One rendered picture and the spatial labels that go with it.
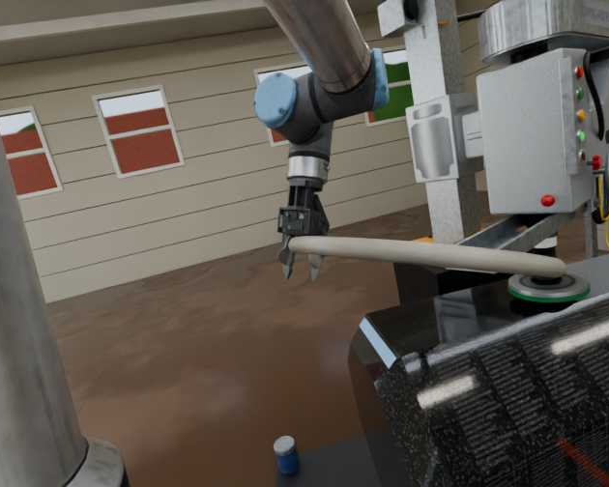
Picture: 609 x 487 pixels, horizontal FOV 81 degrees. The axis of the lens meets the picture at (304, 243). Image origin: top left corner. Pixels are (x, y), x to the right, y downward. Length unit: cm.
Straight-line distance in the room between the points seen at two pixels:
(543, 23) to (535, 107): 19
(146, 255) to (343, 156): 436
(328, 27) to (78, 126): 714
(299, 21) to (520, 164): 86
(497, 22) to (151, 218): 663
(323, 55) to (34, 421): 48
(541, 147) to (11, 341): 115
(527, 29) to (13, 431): 118
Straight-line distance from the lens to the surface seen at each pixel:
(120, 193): 731
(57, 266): 779
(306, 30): 50
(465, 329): 120
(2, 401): 25
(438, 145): 197
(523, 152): 119
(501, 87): 121
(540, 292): 130
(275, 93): 66
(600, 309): 141
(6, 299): 25
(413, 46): 213
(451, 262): 50
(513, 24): 118
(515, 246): 99
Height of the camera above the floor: 137
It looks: 12 degrees down
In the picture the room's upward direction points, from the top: 13 degrees counter-clockwise
